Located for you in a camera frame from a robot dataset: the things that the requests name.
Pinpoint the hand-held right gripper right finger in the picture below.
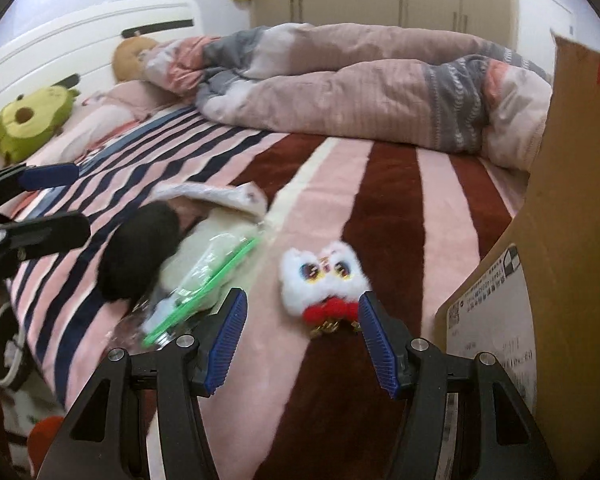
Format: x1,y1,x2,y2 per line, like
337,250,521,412
357,290,561,480

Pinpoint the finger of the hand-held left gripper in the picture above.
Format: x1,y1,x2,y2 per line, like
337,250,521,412
0,211,92,262
0,162,79,221

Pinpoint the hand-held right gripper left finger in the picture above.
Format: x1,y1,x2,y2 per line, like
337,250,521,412
36,287,248,480

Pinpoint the clear zip bag green seal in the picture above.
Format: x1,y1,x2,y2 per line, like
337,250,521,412
111,208,266,348

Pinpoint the white lion plush toy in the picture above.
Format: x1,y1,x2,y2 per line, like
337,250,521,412
279,241,372,337

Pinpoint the black plush toy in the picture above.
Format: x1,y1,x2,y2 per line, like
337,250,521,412
96,202,181,303

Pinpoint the cardboard box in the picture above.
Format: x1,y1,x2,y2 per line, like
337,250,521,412
434,30,600,480

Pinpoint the green avocado plush pillow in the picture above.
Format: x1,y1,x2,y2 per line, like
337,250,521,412
0,74,81,163

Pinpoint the pink pillow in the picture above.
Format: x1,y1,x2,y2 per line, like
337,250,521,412
27,80,191,166

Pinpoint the striped bed blanket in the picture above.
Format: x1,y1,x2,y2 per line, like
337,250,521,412
7,105,528,480

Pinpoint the white headboard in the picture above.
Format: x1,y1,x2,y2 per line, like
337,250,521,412
0,0,205,161

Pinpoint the brown round plush toy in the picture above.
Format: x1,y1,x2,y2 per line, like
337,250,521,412
112,36,158,83

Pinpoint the white pink cloth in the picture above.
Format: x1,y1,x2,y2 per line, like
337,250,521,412
152,181,268,221

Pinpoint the red round object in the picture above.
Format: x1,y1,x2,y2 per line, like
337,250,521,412
26,415,66,473

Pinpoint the pink grey duvet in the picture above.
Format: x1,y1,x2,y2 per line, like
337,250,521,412
141,22,553,170

